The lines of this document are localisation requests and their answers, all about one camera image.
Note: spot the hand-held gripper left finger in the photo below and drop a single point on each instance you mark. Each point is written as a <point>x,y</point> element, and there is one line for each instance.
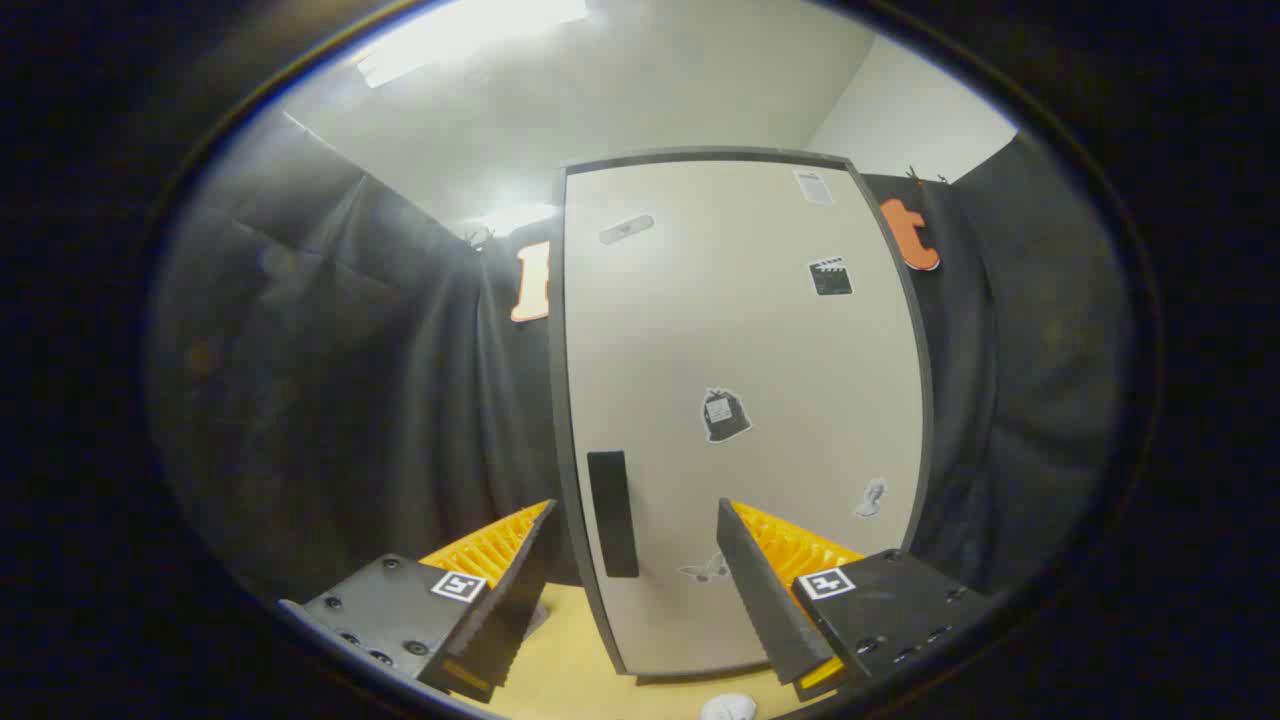
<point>510,610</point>

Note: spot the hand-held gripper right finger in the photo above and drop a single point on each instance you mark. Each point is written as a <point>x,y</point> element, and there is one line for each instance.
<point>765,590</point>

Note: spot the white shoe with striped sides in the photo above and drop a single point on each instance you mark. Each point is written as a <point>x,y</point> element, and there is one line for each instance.
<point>728,708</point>

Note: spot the grey shoe cabinet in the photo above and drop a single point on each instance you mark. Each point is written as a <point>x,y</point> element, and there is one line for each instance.
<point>557,400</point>

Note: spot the white shoe cabinet door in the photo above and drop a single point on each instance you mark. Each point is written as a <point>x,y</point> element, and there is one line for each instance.
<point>740,330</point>

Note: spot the black backdrop cloth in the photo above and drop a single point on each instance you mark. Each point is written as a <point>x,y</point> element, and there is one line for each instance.
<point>350,400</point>

